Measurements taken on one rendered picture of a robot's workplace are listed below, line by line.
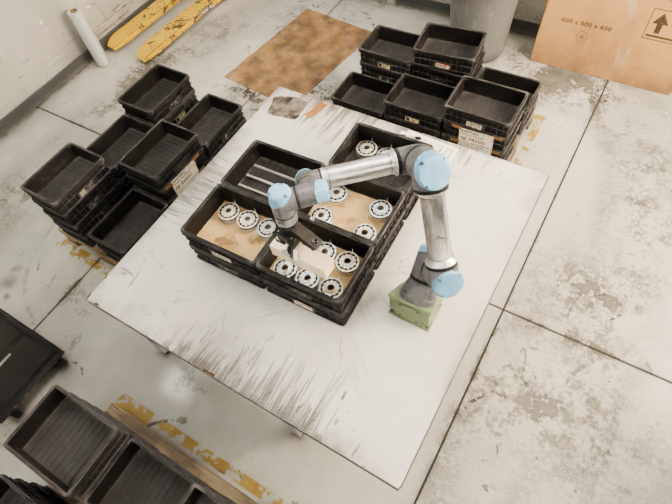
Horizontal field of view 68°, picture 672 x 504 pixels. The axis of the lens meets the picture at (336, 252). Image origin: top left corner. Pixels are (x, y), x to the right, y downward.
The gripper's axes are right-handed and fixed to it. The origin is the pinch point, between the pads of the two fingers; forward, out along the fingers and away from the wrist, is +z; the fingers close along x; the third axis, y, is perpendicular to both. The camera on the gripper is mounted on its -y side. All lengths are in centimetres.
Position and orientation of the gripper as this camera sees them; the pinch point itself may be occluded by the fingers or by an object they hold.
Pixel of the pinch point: (301, 254)
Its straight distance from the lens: 185.1
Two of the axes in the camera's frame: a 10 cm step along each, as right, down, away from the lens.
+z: 1.0, 5.4, 8.4
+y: -8.5, -3.8, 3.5
